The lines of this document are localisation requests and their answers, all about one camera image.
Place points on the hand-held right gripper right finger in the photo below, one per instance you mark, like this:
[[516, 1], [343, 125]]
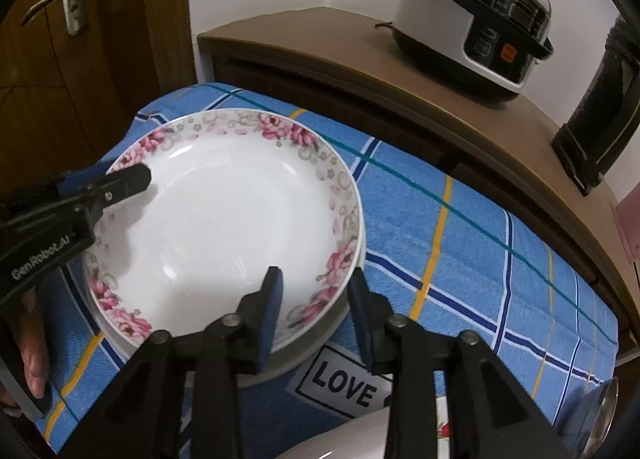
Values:
[[360, 321]]

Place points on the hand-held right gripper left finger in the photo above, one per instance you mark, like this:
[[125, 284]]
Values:
[[270, 321]]

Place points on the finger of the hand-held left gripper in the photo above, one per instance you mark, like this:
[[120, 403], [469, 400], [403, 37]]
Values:
[[127, 181], [75, 181]]

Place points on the plain white plate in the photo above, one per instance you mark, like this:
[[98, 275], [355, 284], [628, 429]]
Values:
[[310, 350]]

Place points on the pink floral rimmed plate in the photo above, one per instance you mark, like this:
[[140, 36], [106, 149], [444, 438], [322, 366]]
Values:
[[225, 219]]

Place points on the pink plastic bowl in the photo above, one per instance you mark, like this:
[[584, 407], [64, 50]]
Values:
[[340, 441]]

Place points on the red metal-rimmed bowl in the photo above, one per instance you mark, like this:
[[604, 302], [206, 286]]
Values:
[[597, 406]]

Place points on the person's left hand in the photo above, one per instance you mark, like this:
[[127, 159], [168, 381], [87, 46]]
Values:
[[32, 359]]

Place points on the white cloth label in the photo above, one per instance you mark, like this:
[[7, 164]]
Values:
[[345, 384]]

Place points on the blue plaid cloth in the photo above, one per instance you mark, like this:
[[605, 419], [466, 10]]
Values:
[[450, 249]]

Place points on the brown wooden door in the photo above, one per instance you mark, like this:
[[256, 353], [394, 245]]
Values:
[[100, 64]]

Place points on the brown wooden cabinet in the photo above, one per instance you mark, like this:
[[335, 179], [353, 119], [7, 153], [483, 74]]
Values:
[[350, 54]]

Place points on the pink electric kettle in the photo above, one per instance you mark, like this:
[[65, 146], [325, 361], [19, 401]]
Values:
[[631, 229]]

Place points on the white and black rice cooker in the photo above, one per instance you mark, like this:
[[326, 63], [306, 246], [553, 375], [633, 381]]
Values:
[[440, 24]]

